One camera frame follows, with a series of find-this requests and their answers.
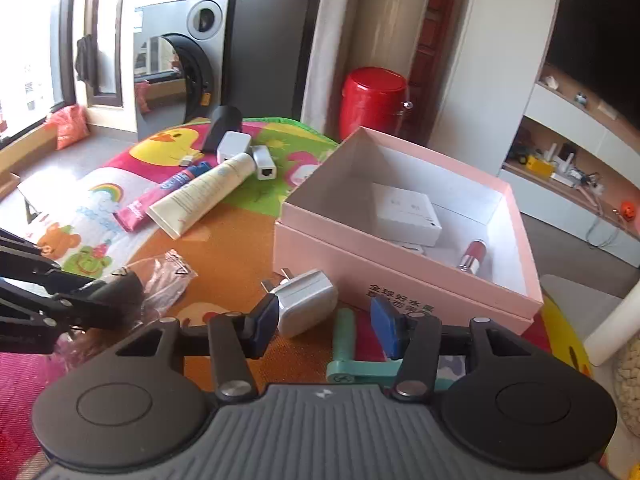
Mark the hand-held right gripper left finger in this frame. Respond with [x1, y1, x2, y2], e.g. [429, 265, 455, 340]
[116, 292, 279, 403]

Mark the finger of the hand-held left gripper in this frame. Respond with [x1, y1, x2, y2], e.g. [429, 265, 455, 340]
[0, 228, 146, 302]
[0, 280, 144, 357]

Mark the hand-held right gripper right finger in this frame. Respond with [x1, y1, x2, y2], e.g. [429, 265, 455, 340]
[370, 295, 538, 403]

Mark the mint green plastic tool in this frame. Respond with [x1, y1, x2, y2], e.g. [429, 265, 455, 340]
[326, 307, 451, 394]

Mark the white charger plug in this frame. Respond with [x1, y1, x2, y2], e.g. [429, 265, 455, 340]
[260, 267, 340, 339]

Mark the pink cardboard box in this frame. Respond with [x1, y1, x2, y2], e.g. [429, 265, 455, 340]
[272, 126, 545, 336]

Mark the clear plastic bag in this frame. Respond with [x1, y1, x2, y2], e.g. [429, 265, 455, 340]
[127, 249, 194, 322]

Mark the pink toothpaste tube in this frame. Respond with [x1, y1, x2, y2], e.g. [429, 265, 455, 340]
[114, 161, 212, 233]

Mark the cream white tube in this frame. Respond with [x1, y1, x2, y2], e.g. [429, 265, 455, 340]
[145, 152, 257, 240]

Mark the silver network adapter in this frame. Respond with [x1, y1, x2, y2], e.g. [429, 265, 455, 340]
[251, 145, 277, 181]

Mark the white rectangular adapter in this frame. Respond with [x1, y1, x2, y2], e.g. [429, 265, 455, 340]
[216, 131, 252, 163]

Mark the black rounded device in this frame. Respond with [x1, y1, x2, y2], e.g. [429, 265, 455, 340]
[201, 105, 243, 154]

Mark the colourful printed play mat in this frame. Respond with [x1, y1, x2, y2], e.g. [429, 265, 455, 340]
[0, 117, 596, 480]

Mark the red lipstick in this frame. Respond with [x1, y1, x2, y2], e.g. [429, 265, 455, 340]
[459, 239, 488, 274]

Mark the white small box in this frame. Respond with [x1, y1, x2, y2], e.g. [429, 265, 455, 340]
[371, 182, 443, 247]

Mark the orange plastic bag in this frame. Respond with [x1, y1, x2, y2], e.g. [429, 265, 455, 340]
[45, 104, 91, 152]

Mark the dark hanging cloth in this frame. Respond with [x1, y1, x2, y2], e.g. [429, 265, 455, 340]
[75, 34, 102, 87]

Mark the silver washing machine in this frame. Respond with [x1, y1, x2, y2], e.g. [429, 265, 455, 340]
[134, 2, 228, 142]

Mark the white thermos bottle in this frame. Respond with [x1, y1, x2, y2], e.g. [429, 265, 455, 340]
[584, 294, 638, 367]

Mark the red metal bin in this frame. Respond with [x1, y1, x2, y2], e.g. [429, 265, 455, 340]
[339, 66, 408, 143]

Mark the clear jar of peanuts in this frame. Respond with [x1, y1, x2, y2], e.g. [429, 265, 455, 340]
[612, 344, 640, 438]

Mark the white television cabinet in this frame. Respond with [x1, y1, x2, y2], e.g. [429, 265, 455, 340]
[500, 77, 640, 268]

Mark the white curtain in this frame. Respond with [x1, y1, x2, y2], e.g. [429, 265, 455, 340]
[300, 0, 401, 142]

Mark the black television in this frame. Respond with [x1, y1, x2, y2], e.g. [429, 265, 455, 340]
[542, 0, 640, 131]

